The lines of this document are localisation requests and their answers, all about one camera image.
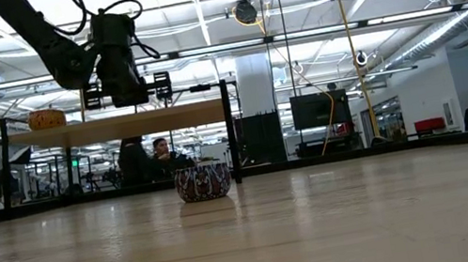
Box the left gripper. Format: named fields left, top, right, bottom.
left=70, top=5, right=175, bottom=114

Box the orange patterned candle tin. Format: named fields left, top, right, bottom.
left=25, top=105, right=69, bottom=132

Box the red patterned candle tin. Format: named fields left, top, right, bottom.
left=172, top=159, right=235, bottom=206

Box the wooden shelf with black legs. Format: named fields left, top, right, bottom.
left=0, top=79, right=246, bottom=223

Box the person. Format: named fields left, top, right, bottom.
left=144, top=132, right=197, bottom=184

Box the long ceiling light strip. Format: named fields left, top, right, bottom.
left=0, top=2, right=468, bottom=91

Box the red seat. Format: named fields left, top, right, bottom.
left=413, top=116, right=447, bottom=135

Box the black ceiling cable reel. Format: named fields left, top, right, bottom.
left=232, top=0, right=260, bottom=26

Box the black wall screen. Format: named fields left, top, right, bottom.
left=289, top=86, right=352, bottom=132

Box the yellow reel cable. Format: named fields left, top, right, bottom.
left=269, top=34, right=344, bottom=162

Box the yellow hanging cable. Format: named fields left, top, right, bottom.
left=332, top=0, right=389, bottom=149

